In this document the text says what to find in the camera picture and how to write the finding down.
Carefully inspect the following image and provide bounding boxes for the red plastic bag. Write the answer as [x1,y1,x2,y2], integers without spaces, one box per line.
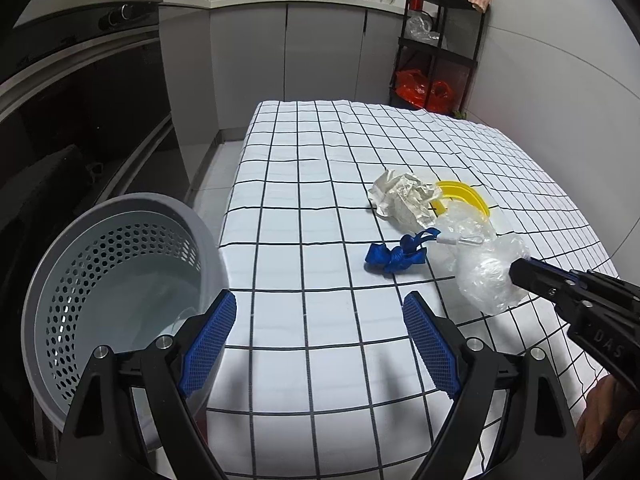
[394,69,431,109]
[427,80,454,114]

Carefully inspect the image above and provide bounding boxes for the white black-grid tablecloth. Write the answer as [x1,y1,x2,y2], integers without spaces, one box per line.
[200,98,614,480]

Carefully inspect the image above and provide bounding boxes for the grey kitchen cabinets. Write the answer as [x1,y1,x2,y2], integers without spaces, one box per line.
[159,1,407,137]

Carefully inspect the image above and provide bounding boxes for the person's right hand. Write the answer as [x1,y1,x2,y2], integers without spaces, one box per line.
[575,375,640,457]

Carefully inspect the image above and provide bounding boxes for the clear plastic bag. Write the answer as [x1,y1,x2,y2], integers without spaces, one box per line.
[429,205,532,316]

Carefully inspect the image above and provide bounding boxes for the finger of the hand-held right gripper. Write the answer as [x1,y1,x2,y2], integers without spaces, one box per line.
[508,258,609,329]

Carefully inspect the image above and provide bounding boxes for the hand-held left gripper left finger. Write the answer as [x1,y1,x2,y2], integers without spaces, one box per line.
[57,289,238,480]

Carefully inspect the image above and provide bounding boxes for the clear crumpled plastic wrap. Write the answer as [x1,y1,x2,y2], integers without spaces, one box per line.
[404,12,442,44]

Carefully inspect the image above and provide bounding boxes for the crumpled white paper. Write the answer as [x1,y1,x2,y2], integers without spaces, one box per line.
[368,169,444,234]

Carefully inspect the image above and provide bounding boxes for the yellow plastic lid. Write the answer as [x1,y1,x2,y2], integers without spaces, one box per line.
[432,179,492,221]

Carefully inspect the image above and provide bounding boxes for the grey perforated plastic basket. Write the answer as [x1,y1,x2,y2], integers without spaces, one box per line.
[21,192,230,434]

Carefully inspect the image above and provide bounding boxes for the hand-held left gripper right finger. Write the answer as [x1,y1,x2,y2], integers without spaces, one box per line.
[402,290,584,480]

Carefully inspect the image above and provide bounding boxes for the blue lanyard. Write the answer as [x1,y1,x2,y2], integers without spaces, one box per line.
[363,228,485,276]

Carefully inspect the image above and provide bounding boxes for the black metal shelf rack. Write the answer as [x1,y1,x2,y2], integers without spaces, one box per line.
[388,0,489,114]

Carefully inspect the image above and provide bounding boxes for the black stove knob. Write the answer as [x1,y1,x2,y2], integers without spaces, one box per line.
[98,4,137,32]

